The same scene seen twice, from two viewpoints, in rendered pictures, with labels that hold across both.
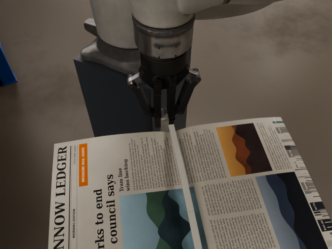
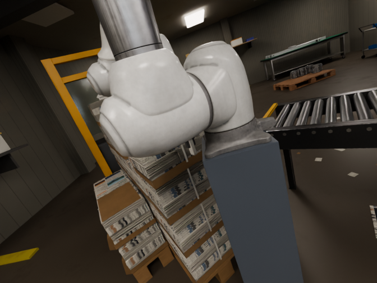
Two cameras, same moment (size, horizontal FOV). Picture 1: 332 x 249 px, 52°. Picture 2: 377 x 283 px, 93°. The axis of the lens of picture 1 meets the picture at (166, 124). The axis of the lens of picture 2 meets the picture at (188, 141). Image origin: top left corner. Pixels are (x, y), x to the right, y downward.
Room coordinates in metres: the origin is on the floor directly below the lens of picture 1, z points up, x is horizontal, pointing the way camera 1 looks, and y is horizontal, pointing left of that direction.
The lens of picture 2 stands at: (1.08, -0.22, 1.21)
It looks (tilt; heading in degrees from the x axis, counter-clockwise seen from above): 18 degrees down; 161
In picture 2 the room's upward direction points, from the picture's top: 20 degrees counter-clockwise
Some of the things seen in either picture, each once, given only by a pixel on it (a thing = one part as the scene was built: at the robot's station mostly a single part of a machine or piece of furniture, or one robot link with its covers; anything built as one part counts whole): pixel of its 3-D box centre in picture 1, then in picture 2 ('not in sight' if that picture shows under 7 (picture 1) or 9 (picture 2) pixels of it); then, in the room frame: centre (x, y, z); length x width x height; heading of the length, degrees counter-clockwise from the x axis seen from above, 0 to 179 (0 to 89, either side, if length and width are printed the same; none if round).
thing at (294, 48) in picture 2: not in sight; (300, 57); (-4.14, 7.16, 0.50); 2.79 x 1.06 x 1.01; 62
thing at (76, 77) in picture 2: not in sight; (89, 73); (-1.41, -0.25, 1.62); 0.75 x 0.06 x 0.06; 98
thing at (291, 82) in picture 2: not in sight; (301, 76); (-2.65, 4.99, 0.19); 1.33 x 0.92 x 0.37; 75
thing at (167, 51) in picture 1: (163, 28); not in sight; (0.43, 0.00, 1.19); 0.09 x 0.09 x 0.06
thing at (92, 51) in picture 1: (126, 34); (236, 128); (0.63, 0.09, 1.03); 0.22 x 0.18 x 0.06; 62
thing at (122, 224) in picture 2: not in sight; (129, 217); (-0.42, -0.45, 0.30); 0.76 x 0.30 x 0.60; 8
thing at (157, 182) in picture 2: not in sight; (156, 168); (0.22, -0.14, 0.86); 0.29 x 0.16 x 0.04; 9
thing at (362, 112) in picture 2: not in sight; (362, 108); (0.55, 0.94, 0.77); 0.47 x 0.05 x 0.05; 119
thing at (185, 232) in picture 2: not in sight; (167, 192); (-0.26, -0.09, 0.42); 1.17 x 0.39 x 0.83; 8
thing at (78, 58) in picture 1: (145, 163); (262, 251); (0.62, 0.07, 0.50); 0.20 x 0.20 x 1.00; 62
